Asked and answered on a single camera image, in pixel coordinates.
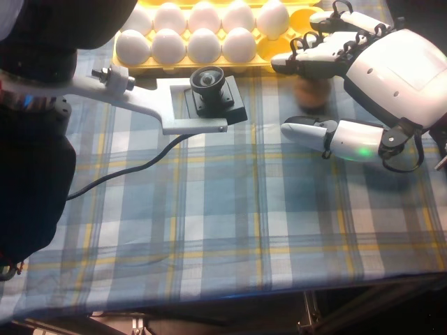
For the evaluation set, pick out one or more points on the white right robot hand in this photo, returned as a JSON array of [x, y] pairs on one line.
[[394, 76]]

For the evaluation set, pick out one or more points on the yellowish brown egg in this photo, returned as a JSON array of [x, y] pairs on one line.
[[311, 94]]

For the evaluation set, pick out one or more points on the yellow plastic egg carton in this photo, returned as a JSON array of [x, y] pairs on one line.
[[272, 47]]

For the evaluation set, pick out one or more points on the blue plaid tablecloth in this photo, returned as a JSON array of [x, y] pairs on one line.
[[244, 209]]

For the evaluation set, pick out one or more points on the black robot body housing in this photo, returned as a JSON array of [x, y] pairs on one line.
[[31, 167]]

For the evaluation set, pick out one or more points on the black camera module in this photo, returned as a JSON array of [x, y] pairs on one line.
[[207, 87]]

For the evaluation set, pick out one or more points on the white camera mounting bracket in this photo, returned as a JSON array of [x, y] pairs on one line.
[[146, 103]]

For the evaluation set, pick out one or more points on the metal table frame leg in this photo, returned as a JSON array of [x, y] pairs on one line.
[[309, 314], [138, 324]]

